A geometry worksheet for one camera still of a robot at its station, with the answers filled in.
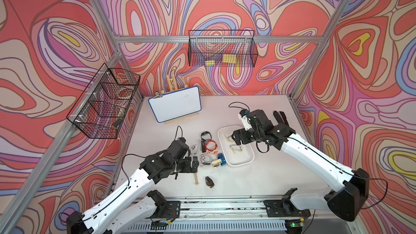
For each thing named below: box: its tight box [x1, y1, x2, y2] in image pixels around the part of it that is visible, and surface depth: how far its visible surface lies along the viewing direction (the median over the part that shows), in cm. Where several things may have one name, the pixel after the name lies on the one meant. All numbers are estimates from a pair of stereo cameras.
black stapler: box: [273, 110, 291, 132], surface depth 106 cm
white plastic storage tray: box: [217, 125, 255, 167], surface depth 92 cm
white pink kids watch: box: [199, 153, 212, 167], surface depth 89 cm
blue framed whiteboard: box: [148, 86, 203, 123], surface depth 93 cm
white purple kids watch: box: [190, 144, 199, 155], surface depth 93 cm
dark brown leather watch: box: [200, 136, 207, 153], surface depth 93 cm
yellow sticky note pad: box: [222, 53, 237, 64], surface depth 92 cm
